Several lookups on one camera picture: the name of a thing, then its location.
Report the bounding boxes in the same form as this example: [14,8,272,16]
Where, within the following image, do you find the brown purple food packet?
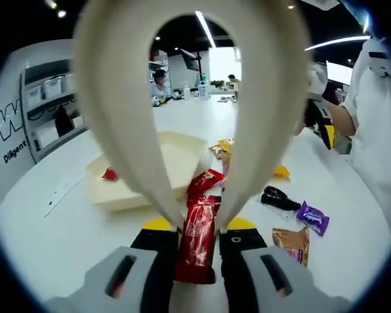
[208,143,232,183]
[272,225,311,268]

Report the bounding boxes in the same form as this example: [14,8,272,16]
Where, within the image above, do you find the small red food packet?
[100,166,120,181]

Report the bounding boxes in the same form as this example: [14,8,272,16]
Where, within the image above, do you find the cream hexagonal container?
[85,130,207,213]

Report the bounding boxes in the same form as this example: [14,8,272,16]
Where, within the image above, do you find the white cardboard box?
[35,123,58,146]

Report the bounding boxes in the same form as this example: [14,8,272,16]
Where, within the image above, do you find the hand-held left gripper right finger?
[218,216,353,313]

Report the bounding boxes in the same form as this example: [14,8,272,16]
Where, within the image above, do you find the table socket panel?
[44,169,87,218]

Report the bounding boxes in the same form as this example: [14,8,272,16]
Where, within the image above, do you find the white chest-worn device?
[366,48,391,81]

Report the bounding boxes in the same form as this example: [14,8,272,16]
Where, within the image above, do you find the white food tongs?
[73,0,309,234]

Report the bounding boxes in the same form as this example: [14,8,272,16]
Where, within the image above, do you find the yellow food packet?
[272,162,293,182]
[217,138,236,154]

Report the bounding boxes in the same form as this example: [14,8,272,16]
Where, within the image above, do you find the black food packet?
[260,185,302,213]

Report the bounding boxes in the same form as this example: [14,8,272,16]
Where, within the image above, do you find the black backpack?
[53,106,75,138]

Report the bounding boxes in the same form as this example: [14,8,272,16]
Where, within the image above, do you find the bright white screen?
[325,60,355,86]

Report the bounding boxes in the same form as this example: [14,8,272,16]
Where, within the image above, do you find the grey metal shelving rack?
[19,63,89,164]

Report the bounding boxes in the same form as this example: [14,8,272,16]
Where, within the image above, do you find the round ceiling spotlights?
[45,0,296,19]

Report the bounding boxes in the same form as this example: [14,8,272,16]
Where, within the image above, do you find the ceiling light strip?
[304,35,372,52]
[194,10,218,48]

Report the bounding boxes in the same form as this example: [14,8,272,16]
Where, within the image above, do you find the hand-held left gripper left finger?
[44,217,180,313]

